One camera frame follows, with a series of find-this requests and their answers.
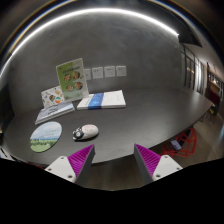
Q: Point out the white book blue band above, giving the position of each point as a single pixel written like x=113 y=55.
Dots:
x=112 y=99

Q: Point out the green upright picture book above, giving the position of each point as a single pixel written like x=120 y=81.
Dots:
x=72 y=80

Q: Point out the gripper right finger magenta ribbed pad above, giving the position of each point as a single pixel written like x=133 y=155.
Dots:
x=153 y=166

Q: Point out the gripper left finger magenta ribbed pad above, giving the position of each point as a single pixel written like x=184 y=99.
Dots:
x=75 y=167

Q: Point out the red wire frame chair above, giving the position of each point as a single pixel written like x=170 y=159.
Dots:
x=182 y=145

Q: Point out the small white illustrated book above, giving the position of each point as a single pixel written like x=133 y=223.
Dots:
x=52 y=96

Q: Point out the white wall socket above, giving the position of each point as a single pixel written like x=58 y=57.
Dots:
x=121 y=71
x=87 y=74
x=97 y=73
x=109 y=71

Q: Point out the grey striped book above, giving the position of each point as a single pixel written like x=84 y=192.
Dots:
x=54 y=111

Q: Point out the curved ceiling light strip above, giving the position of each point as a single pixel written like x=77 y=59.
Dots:
x=85 y=12

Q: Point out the round landscape mouse pad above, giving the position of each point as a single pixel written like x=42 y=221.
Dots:
x=45 y=136

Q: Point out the white panda computer mouse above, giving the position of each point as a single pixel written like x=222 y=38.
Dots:
x=85 y=132

